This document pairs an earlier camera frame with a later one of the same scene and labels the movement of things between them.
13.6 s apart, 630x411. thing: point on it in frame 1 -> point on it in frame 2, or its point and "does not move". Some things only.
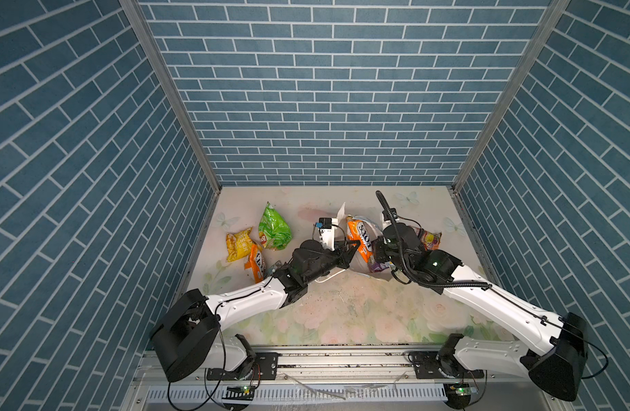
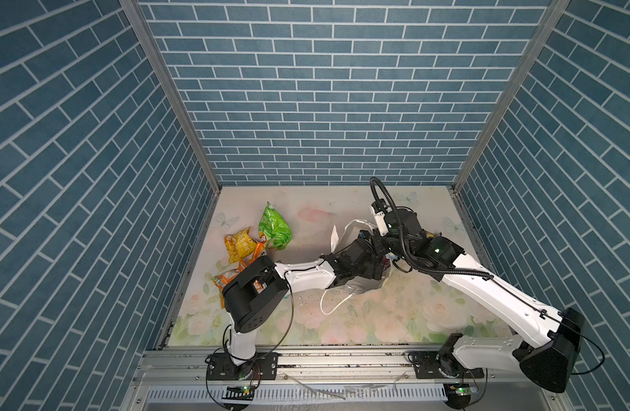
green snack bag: [274, 230] does not move
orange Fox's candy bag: [356, 230] -> [221, 279]
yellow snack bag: [238, 245] does not move
